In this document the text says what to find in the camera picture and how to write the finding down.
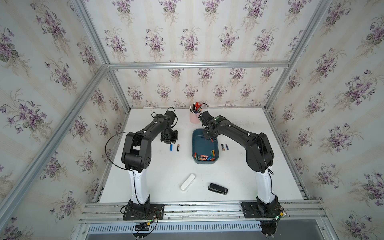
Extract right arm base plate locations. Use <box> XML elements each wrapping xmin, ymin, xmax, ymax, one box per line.
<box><xmin>241</xmin><ymin>199</ymin><xmax>284</xmax><ymax>221</ymax></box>

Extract aluminium front rail frame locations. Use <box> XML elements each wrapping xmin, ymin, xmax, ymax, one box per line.
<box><xmin>71</xmin><ymin>200</ymin><xmax>338</xmax><ymax>240</ymax></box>

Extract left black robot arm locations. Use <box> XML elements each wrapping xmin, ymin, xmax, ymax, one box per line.
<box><xmin>121</xmin><ymin>107</ymin><xmax>178</xmax><ymax>207</ymax></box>

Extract pens in cup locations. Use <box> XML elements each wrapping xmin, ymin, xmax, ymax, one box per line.
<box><xmin>190</xmin><ymin>102</ymin><xmax>203</xmax><ymax>114</ymax></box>

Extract pink pen cup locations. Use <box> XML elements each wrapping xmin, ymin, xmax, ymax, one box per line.
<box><xmin>190</xmin><ymin>111</ymin><xmax>201</xmax><ymax>124</ymax></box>

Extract white rectangular case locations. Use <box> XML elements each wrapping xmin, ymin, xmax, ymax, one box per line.
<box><xmin>180</xmin><ymin>174</ymin><xmax>196</xmax><ymax>192</ymax></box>

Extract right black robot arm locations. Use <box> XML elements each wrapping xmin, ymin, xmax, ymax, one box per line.
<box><xmin>199</xmin><ymin>111</ymin><xmax>277</xmax><ymax>206</ymax></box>

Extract black stapler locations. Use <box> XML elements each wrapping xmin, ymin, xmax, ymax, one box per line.
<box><xmin>208</xmin><ymin>183</ymin><xmax>228</xmax><ymax>195</ymax></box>

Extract teal plastic storage box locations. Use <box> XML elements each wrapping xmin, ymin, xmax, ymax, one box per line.
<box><xmin>192</xmin><ymin>129</ymin><xmax>219</xmax><ymax>165</ymax></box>

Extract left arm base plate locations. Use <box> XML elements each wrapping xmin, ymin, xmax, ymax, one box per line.
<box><xmin>121</xmin><ymin>204</ymin><xmax>165</xmax><ymax>221</ymax></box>

